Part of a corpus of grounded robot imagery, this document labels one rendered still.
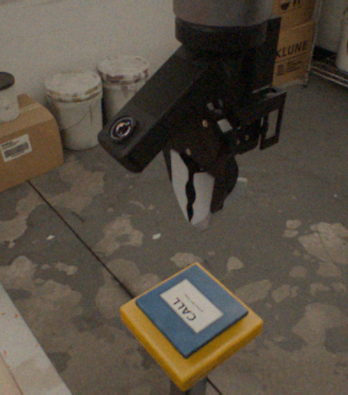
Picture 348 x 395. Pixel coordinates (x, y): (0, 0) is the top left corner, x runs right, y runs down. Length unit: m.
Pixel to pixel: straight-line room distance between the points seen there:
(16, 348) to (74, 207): 1.76
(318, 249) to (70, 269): 1.08
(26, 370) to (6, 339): 0.05
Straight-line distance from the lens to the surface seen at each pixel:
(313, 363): 1.72
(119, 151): 0.35
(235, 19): 0.34
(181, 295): 0.57
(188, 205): 0.45
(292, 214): 2.24
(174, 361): 0.54
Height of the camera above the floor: 1.41
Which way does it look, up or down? 39 degrees down
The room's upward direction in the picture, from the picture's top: straight up
